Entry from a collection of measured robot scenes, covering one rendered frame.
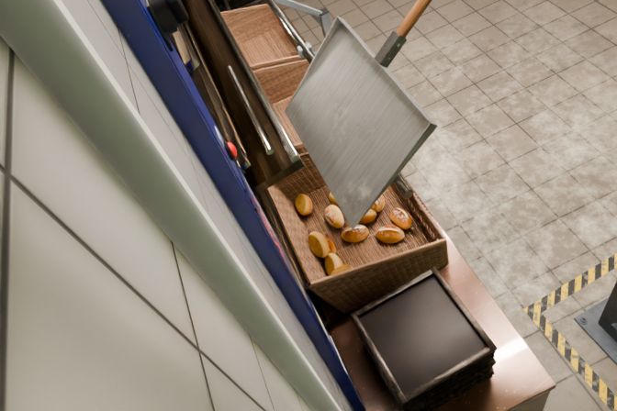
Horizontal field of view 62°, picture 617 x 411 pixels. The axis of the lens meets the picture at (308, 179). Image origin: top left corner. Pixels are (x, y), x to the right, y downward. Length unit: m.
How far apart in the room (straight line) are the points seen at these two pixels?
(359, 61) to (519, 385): 1.04
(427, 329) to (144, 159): 1.37
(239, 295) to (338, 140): 1.27
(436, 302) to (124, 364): 1.38
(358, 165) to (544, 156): 1.63
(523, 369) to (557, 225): 1.08
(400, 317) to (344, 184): 0.41
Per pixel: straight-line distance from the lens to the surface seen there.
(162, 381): 0.23
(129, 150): 0.17
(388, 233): 1.86
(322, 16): 2.33
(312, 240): 1.83
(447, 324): 1.51
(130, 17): 0.57
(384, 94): 1.41
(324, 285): 1.61
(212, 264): 0.22
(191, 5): 1.75
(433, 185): 2.77
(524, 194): 2.74
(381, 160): 1.36
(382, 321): 1.53
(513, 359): 1.73
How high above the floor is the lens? 2.20
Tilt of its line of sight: 49 degrees down
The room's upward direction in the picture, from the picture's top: 21 degrees counter-clockwise
